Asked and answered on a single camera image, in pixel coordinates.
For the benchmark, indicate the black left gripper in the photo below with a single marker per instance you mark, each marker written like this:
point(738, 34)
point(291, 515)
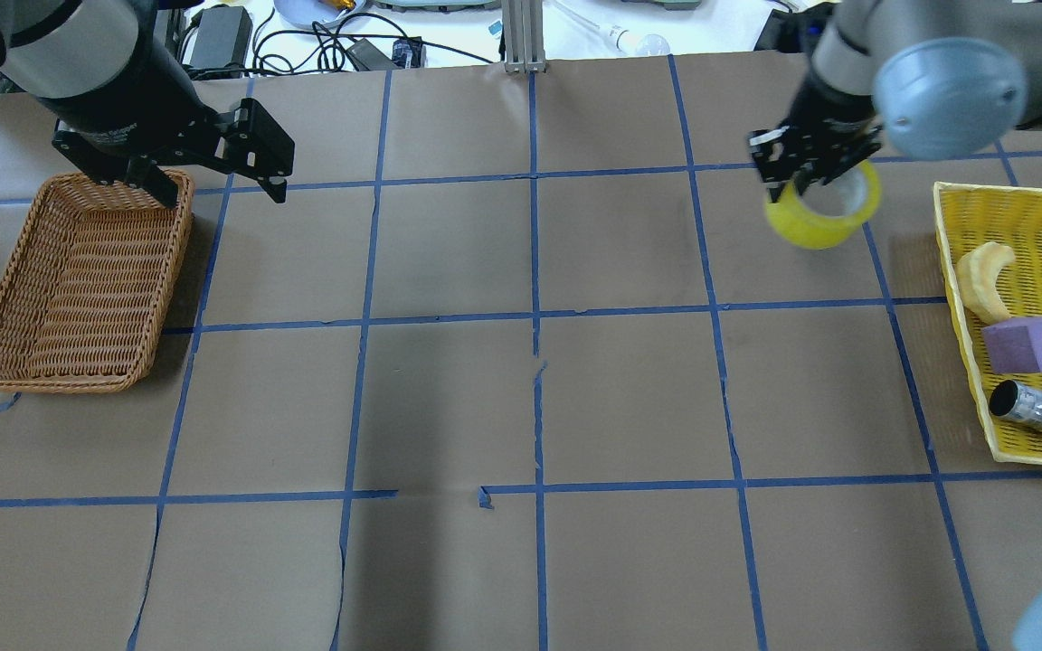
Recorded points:
point(134, 101)

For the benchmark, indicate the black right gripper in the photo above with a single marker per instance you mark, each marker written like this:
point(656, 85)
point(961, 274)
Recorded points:
point(831, 110)

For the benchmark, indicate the yellow tape roll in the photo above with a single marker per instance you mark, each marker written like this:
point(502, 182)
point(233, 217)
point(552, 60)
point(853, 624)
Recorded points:
point(823, 216)

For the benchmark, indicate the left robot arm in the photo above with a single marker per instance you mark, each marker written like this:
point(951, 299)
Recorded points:
point(89, 49)

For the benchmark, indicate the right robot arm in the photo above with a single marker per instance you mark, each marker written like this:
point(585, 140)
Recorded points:
point(937, 79)

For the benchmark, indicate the black power adapter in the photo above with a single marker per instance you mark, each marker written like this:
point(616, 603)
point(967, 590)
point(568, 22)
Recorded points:
point(219, 42)

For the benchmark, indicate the brown wicker basket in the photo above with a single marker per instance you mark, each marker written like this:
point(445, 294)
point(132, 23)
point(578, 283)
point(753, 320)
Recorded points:
point(87, 289)

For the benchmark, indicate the blue plate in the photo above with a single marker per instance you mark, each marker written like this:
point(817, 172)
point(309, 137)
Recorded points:
point(304, 14)

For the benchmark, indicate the banana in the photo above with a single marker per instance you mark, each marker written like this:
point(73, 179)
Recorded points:
point(977, 273)

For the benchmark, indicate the yellow plastic basket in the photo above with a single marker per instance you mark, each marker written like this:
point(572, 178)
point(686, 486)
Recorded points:
point(966, 216)

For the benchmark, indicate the purple foam block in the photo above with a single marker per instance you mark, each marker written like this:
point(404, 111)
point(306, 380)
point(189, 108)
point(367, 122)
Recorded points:
point(1015, 345)

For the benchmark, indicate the silver black cylinder can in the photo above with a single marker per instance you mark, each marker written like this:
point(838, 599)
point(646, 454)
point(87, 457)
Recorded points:
point(1018, 403)

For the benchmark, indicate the aluminium frame post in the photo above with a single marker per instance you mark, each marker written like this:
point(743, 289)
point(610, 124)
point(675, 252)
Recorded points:
point(524, 36)

